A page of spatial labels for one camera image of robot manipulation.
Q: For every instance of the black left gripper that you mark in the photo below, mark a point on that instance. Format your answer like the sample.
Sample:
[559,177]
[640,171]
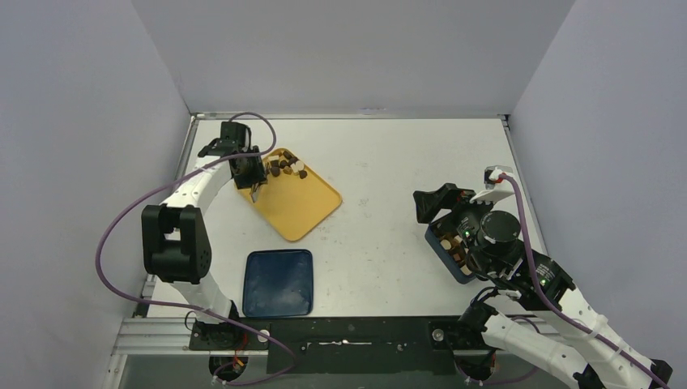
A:
[258,175]

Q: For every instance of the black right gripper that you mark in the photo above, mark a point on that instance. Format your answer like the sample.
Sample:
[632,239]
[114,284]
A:
[448,206]

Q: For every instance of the metal tweezers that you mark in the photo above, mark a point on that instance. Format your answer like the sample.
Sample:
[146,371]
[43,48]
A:
[255,191]

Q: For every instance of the blue chocolate box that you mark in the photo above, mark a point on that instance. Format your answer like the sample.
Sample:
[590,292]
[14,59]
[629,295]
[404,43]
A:
[454,259]

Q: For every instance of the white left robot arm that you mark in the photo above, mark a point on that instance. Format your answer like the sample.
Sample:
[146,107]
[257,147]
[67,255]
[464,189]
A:
[176,245]

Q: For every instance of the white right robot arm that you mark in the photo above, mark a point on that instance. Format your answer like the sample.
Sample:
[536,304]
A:
[531,307]

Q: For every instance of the yellow tray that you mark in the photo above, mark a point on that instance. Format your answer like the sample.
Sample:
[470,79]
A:
[295,199]

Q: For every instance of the blue box lid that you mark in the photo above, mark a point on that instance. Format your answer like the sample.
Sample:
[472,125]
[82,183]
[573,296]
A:
[278,283]

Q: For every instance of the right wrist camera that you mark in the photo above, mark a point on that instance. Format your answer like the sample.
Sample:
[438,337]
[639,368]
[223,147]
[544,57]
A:
[495,189]

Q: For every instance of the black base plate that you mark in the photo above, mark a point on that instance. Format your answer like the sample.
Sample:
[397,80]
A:
[345,345]

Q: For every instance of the aluminium frame rail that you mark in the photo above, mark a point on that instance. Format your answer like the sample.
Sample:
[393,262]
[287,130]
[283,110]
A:
[157,337]

